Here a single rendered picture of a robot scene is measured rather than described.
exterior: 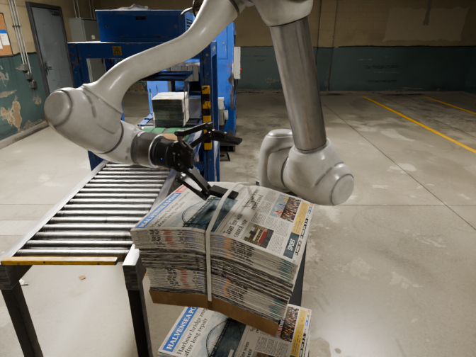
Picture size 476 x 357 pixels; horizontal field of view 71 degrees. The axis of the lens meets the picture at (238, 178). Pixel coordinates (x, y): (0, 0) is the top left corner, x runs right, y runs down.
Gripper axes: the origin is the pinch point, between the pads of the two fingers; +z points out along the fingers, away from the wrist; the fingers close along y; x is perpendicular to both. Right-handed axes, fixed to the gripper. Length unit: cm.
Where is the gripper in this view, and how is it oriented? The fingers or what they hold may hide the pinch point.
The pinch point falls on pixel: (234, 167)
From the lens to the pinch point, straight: 80.5
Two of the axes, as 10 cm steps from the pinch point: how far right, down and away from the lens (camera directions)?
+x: -3.5, 3.8, -8.5
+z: 9.3, 2.1, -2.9
